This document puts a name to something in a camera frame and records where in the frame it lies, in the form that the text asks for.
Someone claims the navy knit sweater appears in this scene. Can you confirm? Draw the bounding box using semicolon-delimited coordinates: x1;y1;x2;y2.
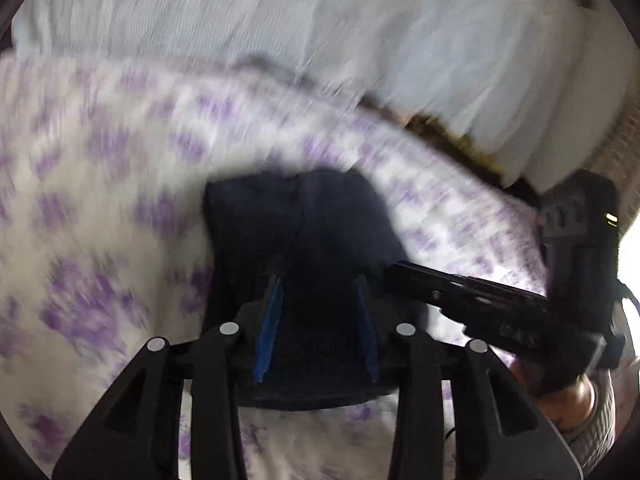
201;168;431;411

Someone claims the person's right hand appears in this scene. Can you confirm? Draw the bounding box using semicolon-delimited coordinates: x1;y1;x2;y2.
509;359;597;432

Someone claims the purple floral bed sheet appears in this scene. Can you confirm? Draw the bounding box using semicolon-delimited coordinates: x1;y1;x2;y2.
0;52;566;480

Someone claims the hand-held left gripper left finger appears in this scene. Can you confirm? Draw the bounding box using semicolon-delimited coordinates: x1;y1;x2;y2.
51;278;287;480

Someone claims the light blue pillow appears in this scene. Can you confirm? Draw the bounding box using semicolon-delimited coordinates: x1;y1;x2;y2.
10;0;631;196

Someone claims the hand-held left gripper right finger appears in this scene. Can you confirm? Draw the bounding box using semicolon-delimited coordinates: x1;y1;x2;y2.
351;276;584;480

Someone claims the brown patterned cloth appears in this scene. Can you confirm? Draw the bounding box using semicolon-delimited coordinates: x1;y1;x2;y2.
357;92;508;188

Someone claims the person's right forearm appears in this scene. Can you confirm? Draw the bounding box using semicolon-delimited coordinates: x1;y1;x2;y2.
559;360;620;477

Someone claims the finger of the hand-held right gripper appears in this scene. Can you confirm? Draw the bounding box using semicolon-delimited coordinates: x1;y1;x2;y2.
384;259;550;332

